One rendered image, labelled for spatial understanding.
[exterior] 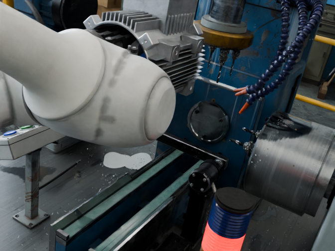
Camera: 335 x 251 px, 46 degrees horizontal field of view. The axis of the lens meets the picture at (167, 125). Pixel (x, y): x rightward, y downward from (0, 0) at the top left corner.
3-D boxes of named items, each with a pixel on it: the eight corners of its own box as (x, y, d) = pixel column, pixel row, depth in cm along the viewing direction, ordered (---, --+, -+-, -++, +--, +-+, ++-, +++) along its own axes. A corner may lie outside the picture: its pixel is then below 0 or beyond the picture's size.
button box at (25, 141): (49, 136, 107) (43, 118, 106) (67, 136, 103) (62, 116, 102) (-6, 160, 93) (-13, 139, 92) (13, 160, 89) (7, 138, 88)
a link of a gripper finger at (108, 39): (103, 37, 66) (109, 39, 66) (142, 24, 75) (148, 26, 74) (102, 60, 68) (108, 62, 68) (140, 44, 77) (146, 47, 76)
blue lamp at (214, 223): (217, 207, 64) (223, 185, 62) (251, 224, 62) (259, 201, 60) (200, 226, 59) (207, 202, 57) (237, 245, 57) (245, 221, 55)
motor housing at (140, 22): (127, 78, 96) (138, -2, 88) (196, 103, 89) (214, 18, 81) (70, 97, 80) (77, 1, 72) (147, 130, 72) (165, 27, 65)
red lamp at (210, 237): (211, 229, 66) (217, 207, 64) (244, 246, 63) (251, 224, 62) (195, 249, 61) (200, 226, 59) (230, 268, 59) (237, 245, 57)
